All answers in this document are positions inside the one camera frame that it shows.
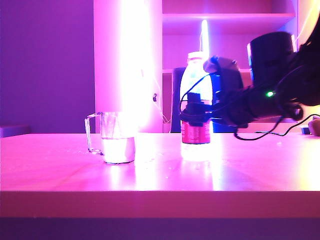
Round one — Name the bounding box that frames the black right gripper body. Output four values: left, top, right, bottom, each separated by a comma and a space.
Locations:
211, 85, 256, 130

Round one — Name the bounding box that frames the wide bright light tube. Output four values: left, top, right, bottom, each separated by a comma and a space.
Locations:
119, 0, 154, 132

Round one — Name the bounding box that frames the clear glass mug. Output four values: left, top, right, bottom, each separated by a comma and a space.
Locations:
84, 111, 139, 166

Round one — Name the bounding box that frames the beige round object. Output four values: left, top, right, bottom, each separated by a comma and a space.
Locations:
307, 117, 320, 137

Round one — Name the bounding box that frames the black camera cable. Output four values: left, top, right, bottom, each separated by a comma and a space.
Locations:
179, 57, 222, 118

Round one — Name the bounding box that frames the thin white lamp cable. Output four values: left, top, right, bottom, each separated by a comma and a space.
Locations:
149, 58, 172, 124

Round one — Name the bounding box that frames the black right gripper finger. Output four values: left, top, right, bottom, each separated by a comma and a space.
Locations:
179, 92, 214, 126

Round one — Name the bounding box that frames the black cable on table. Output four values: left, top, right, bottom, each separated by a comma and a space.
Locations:
254, 113, 320, 137

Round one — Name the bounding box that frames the thin light tube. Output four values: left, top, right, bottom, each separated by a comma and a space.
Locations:
201, 19, 210, 59

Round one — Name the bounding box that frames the clear water bottle red label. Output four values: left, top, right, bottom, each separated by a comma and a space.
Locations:
179, 51, 215, 162

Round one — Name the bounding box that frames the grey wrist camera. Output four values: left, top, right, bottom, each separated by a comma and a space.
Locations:
202, 55, 245, 91

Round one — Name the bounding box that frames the wooden shelf unit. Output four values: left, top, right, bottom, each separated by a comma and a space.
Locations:
93, 0, 300, 134

